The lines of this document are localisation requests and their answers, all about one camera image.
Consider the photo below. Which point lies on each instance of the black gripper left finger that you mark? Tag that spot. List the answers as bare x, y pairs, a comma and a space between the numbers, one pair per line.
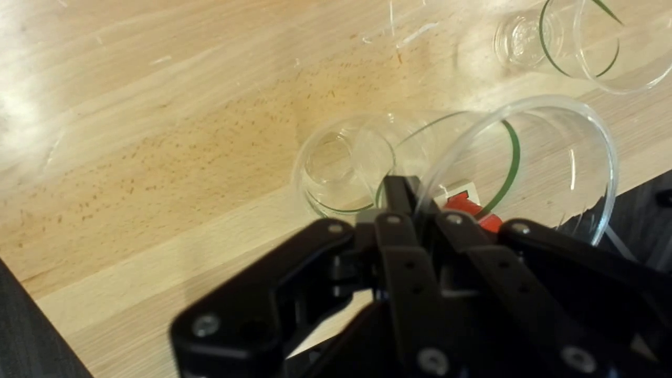
392, 280

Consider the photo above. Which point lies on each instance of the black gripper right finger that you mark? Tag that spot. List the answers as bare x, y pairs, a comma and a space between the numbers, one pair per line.
531, 307

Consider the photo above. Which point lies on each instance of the clear plastic cup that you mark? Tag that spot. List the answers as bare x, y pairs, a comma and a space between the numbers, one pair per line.
539, 159
581, 42
336, 161

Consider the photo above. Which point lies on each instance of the red peg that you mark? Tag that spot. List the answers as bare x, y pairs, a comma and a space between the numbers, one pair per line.
471, 208

